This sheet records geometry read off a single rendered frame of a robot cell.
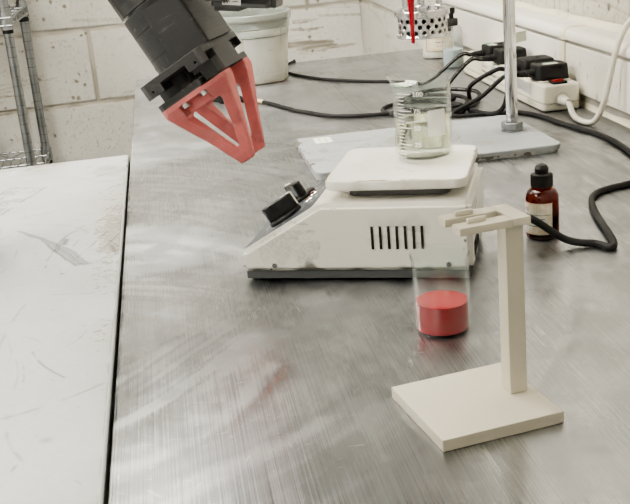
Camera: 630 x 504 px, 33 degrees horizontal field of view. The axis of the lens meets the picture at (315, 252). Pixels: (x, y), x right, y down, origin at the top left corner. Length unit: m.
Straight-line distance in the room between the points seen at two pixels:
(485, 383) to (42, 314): 0.40
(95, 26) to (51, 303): 2.43
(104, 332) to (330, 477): 0.30
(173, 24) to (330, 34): 2.49
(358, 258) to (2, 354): 0.30
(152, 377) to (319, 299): 0.17
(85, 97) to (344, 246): 2.51
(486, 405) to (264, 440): 0.14
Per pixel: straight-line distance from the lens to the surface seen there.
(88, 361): 0.81
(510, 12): 1.36
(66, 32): 3.34
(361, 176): 0.89
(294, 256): 0.91
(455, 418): 0.65
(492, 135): 1.36
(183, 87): 0.92
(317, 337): 0.80
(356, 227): 0.89
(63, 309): 0.93
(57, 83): 3.36
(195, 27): 0.89
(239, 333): 0.82
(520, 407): 0.66
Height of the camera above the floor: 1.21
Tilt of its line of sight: 18 degrees down
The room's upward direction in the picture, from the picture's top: 5 degrees counter-clockwise
